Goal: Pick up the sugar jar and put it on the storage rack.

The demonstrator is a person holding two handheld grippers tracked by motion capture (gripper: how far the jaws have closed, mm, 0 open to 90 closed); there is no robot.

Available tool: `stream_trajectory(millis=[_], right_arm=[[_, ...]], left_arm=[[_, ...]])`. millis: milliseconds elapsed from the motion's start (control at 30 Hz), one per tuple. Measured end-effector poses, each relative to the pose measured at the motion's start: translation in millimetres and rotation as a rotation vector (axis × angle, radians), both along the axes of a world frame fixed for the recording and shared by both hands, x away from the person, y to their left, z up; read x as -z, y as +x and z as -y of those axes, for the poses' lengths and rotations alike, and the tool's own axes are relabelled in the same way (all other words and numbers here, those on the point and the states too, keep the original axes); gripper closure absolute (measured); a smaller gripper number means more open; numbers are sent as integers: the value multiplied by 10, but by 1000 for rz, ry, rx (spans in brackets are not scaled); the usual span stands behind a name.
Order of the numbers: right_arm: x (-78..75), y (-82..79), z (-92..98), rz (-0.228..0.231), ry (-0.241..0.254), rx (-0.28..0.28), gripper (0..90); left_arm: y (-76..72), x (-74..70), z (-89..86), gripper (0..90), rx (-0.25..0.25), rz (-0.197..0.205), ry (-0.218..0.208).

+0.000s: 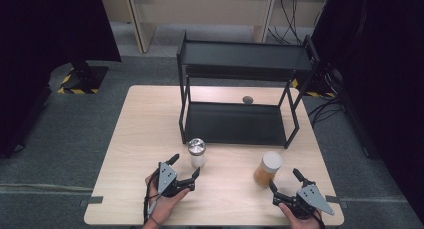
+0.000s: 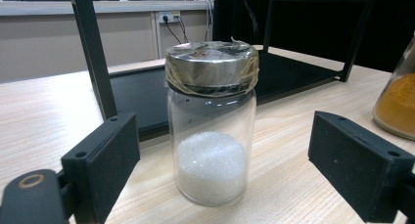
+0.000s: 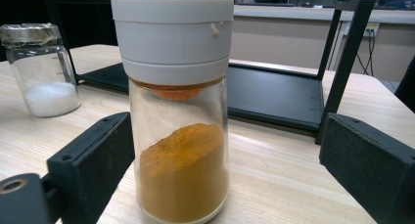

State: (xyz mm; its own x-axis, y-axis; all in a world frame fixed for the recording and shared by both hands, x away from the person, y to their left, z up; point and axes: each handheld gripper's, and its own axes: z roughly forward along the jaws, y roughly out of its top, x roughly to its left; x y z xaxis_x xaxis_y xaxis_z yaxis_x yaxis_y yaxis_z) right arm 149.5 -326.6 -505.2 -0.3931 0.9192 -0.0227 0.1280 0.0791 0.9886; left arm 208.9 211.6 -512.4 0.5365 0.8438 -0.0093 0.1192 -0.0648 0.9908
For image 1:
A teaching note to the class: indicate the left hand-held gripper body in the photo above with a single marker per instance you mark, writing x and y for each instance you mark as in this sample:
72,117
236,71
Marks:
166,179

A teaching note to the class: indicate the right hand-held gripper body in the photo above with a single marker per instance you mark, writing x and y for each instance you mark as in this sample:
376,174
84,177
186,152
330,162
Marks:
308,199

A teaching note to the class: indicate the brown jar with white lid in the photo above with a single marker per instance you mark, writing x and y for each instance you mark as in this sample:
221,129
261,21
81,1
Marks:
268,169

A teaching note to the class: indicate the glass jar with silver lid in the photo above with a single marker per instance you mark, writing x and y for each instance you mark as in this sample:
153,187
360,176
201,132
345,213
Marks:
197,152

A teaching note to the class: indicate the black metal shelf rack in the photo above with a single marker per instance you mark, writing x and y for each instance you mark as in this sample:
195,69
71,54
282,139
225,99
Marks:
233,122

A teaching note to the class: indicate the person's right hand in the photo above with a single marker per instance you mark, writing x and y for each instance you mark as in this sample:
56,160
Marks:
293,219

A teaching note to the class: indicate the person's left hand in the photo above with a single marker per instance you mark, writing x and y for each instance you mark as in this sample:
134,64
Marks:
166,205

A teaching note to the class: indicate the black stand base striped tape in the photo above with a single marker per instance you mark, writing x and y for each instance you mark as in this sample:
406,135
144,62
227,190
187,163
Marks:
316,89
85,79

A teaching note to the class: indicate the grey round table grommet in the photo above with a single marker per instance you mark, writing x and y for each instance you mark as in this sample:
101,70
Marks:
247,100

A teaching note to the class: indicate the dark curtain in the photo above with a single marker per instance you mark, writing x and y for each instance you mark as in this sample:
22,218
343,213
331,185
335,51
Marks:
383,72
50,39

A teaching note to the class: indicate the beige furniture leg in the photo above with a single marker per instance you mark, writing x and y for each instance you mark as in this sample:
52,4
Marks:
141,22
265,19

